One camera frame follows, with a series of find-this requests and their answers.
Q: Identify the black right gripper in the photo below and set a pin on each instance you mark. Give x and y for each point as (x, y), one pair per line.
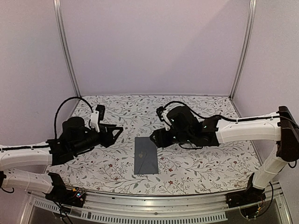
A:
(161, 141)

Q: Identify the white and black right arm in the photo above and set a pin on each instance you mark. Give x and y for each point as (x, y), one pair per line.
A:
(183, 127)

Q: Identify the aluminium slotted front rail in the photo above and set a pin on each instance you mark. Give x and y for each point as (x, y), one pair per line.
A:
(112, 208)

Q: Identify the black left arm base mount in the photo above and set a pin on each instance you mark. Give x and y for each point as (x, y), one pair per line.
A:
(61, 194)

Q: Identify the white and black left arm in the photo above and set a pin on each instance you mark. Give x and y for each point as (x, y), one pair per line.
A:
(76, 139)

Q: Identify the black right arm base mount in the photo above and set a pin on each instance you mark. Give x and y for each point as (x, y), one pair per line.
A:
(244, 197)

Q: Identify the aluminium frame post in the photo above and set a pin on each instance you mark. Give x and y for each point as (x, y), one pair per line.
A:
(245, 47)
(65, 47)

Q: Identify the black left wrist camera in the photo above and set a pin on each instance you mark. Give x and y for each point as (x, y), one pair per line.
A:
(100, 111)

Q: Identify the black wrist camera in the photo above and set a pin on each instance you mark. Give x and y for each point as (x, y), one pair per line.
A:
(160, 114)
(100, 111)

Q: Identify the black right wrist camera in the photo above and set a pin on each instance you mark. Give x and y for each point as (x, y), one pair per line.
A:
(160, 114)

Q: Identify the right aluminium frame post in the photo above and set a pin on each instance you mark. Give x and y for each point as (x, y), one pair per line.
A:
(245, 47)

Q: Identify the grey-blue envelope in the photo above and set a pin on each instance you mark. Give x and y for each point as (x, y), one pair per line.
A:
(145, 157)

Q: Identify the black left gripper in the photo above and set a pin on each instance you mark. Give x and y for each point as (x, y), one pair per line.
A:
(108, 142)

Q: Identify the left aluminium frame post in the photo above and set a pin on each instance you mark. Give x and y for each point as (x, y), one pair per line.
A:
(65, 47)

